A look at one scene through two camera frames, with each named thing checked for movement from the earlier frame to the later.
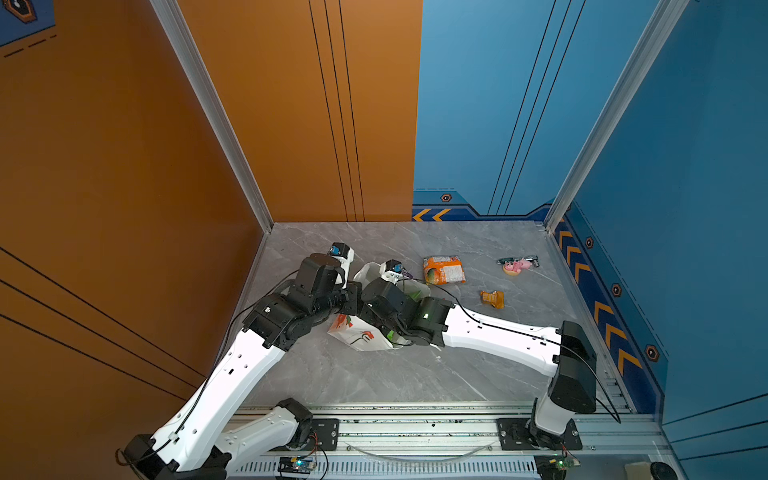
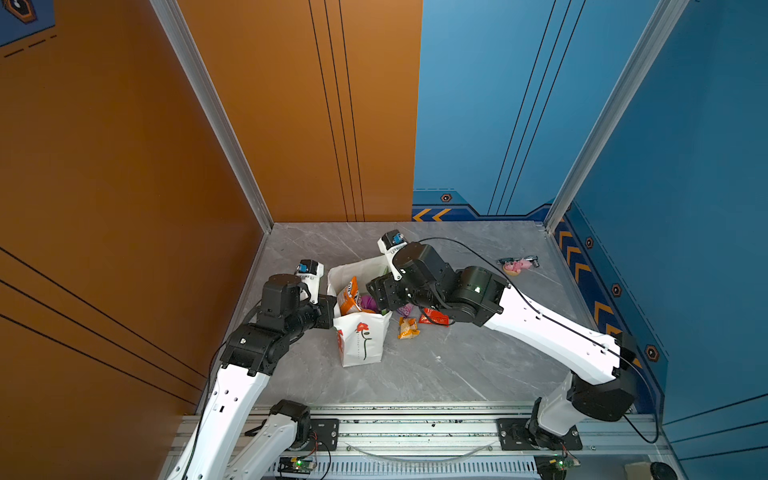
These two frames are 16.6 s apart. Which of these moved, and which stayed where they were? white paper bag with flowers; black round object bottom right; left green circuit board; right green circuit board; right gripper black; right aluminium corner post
Moved: right gripper black; white paper bag with flowers
Stayed: left green circuit board; right green circuit board; black round object bottom right; right aluminium corner post
